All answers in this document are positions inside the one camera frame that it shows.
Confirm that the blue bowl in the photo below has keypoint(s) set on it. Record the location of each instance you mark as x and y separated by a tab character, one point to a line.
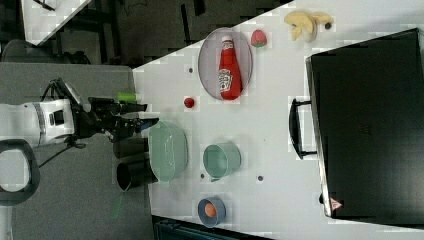
211	222

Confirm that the grey round plate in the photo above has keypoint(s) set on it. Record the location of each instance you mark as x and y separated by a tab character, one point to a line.
209	59

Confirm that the orange ball in bowl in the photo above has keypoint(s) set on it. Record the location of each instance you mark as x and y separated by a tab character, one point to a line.
210	210

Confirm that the green oval colander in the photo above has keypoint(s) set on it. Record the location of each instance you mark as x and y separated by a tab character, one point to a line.
168	151

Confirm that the red ketchup bottle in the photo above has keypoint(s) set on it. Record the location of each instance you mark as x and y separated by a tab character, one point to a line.
229	76

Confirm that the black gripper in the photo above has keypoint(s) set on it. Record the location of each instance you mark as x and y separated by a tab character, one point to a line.
101	116

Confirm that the green mug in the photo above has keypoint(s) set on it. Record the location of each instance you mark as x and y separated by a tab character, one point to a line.
221	160

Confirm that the green toy vegetable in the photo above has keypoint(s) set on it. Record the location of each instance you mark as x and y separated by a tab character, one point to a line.
127	97

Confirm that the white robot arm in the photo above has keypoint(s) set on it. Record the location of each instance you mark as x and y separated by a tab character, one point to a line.
28	126

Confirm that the peeled toy banana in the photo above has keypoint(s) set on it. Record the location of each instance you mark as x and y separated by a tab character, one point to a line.
305	24

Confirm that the toy strawberry near plate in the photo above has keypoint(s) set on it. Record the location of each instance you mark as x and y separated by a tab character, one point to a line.
258	38

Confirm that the black toaster oven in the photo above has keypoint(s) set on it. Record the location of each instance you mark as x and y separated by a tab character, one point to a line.
367	104

